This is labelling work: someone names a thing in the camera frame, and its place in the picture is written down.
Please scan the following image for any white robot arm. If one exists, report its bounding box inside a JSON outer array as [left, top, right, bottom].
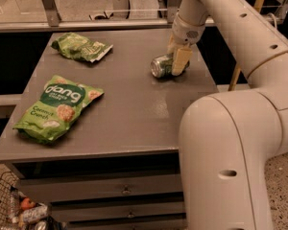
[[169, 0, 288, 230]]

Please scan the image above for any metal railing frame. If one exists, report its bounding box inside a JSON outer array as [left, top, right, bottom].
[[0, 0, 288, 35]]

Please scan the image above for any orange fruit in basket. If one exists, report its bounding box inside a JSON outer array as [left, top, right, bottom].
[[20, 197, 36, 211]]

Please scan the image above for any plastic bottle in basket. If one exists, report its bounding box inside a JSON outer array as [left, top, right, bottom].
[[19, 205, 49, 224]]

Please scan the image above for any green Dang chips bag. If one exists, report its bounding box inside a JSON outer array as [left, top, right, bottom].
[[13, 75, 104, 144]]

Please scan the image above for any green soda can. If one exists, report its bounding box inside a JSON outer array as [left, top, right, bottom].
[[150, 53, 190, 80]]

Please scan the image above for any black wire basket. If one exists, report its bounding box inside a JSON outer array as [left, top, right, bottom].
[[0, 171, 52, 230]]

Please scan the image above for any crumpled green snack bag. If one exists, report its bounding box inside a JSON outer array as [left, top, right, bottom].
[[51, 33, 112, 62]]

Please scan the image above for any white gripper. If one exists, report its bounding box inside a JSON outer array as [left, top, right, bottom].
[[167, 13, 205, 76]]

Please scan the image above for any grey drawer cabinet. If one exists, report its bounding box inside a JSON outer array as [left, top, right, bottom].
[[0, 29, 217, 230]]

